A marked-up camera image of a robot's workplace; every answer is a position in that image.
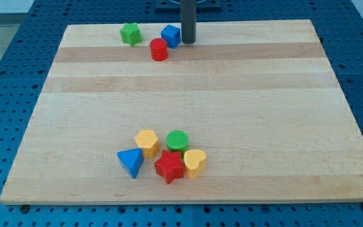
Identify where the yellow hexagon block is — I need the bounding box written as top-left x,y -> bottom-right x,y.
134,130 -> 160,158

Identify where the red cylinder block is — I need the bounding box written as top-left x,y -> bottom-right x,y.
149,38 -> 168,61

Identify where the red star block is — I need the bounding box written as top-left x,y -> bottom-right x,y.
154,150 -> 184,185

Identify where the green cylinder block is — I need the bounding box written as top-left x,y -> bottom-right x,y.
166,130 -> 188,156

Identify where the yellow heart block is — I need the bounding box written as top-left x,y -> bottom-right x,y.
183,149 -> 207,179

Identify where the green star block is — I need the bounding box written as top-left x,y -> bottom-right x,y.
120,23 -> 142,46

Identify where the blue cube block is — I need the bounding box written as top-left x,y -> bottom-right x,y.
161,25 -> 181,49

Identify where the blue triangle block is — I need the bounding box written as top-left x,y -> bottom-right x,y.
117,148 -> 144,178

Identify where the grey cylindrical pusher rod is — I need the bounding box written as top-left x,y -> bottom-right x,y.
180,0 -> 197,44

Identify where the wooden board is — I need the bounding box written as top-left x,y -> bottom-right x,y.
0,20 -> 363,205

